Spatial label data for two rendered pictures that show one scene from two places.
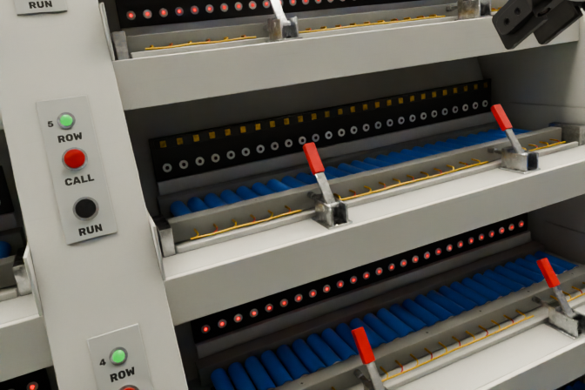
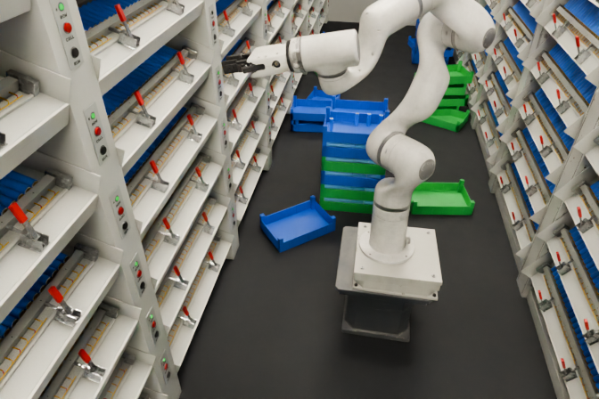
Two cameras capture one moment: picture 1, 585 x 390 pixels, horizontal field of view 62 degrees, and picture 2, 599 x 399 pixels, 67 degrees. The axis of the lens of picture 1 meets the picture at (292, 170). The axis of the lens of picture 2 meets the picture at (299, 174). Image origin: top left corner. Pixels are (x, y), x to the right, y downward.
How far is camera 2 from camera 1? 88 cm
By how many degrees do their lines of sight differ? 68
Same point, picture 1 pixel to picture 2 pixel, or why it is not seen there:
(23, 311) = (86, 195)
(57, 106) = (89, 110)
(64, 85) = (88, 99)
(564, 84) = (190, 29)
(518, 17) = (233, 69)
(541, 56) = not seen: hidden behind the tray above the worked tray
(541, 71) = not seen: hidden behind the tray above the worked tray
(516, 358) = (185, 154)
